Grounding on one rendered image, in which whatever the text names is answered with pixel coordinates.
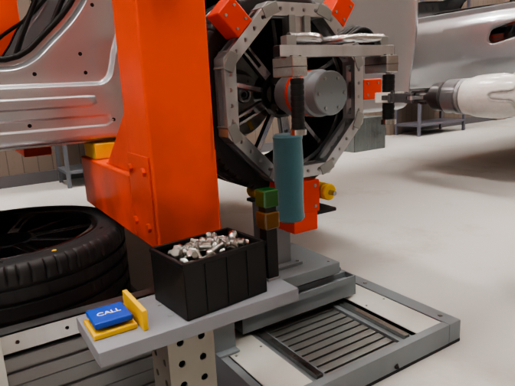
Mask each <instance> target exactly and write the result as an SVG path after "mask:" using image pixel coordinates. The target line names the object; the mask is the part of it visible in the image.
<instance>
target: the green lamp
mask: <svg viewBox="0 0 515 386"><path fill-rule="evenodd" d="M255 204H256V206H258V207H260V208H272V207H277V206H278V205H279V200H278V190H277V189H276V188H272V187H265V188H257V189H255Z"/></svg>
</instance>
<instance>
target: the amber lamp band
mask: <svg viewBox="0 0 515 386"><path fill-rule="evenodd" d="M256 222H257V227H258V228H260V229H262V230H265V231H269V230H272V229H275V228H279V227H280V219H279V211H272V212H268V213H264V212H261V211H256Z"/></svg>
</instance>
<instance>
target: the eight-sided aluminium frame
mask: <svg viewBox="0 0 515 386"><path fill-rule="evenodd" d="M332 12H333V11H332V10H330V8H329V7H328V6H327V5H325V4H321V3H319V4H311V3H298V2H277V1H266V2H262V3H260V4H256V5H255V7H254V8H253V9H252V10H251V12H250V14H249V15H248V16H249V17H250V18H251V22H250V24H249V25H248V26H247V27H246V28H245V30H244V31H243V32H242V34H241V35H240V36H239V37H238V38H232V39H229V40H228V42H227V43H226V44H225V46H224V47H223V48H222V49H221V50H220V51H219V52H218V55H217V56H216V57H215V59H214V69H213V70H214V71H215V92H216V103H217V115H218V126H217V128H218V136H219V137H220V138H221V139H222V140H223V141H224V143H226V144H227V145H228V146H229V147H231V148H232V149H233V150H234V151H235V152H236V153H237V154H238V155H239V156H240V157H241V158H242V159H243V160H244V161H245V162H246V163H248V164H249V165H250V166H251V167H252V168H253V170H255V171H256V173H258V175H259V176H261V177H262V178H263V179H264V180H266V181H269V182H274V165H273V163H272V162H271V161H270V160H269V159H268V158H267V157H266V156H265V155H264V154H263V153H262V152H261V151H260V150H259V149H258V148H257V147H256V146H254V145H253V144H252V143H251V142H250V141H249V140H248V139H247V138H246V137H245V136H244V135H243V134H242V133H241V132H240V129H239V115H238V89H237V75H236V63H237V62H238V60H239V59H240V58H241V56H242V55H243V53H244V52H245V51H246V50H247V49H248V47H249V46H250V45H251V43H252V42H253V40H254V39H255V38H256V37H257V36H258V34H259V33H260V32H261V30H262V29H263V27H264V26H265V25H266V24H267V23H268V21H269V20H270V19H271V18H274V19H282V18H284V17H287V16H288V15H295V17H303V16H304V15H310V20H311V21H312V22H313V23H314V24H315V26H316V27H317V29H318V30H319V31H320V33H321V34H322V36H324V37H328V36H334V35H338V34H339V32H341V31H342V30H343V29H344V28H343V26H342V25H341V24H340V23H339V22H338V20H337V19H336V18H335V17H334V16H333V15H332ZM339 58H340V60H341V61H342V62H343V78H344V80H345V81H346V86H347V98H346V103H345V105H344V107H343V119H342V120H341V122H340V124H339V125H338V126H337V127H336V129H335V130H334V132H333V134H332V135H331V137H330V138H329V139H328V141H327V142H326V144H325V146H324V147H323V148H322V149H321V151H320V153H319V154H318V156H317V157H316V158H315V160H313V161H309V162H303V177H304V178H306V177H310V176H315V175H324V174H327V173H330V171H331V170H332V168H334V167H335V166H334V165H335V164H336V162H337V161H338V159H339V158H340V156H341V155H342V154H343V152H344V150H345V149H346V147H347V146H348V145H349V143H350V141H351V140H352V138H353V137H354V135H355V134H356V132H357V131H358V129H360V126H361V125H362V123H363V116H364V113H363V65H364V63H363V57H339Z"/></svg>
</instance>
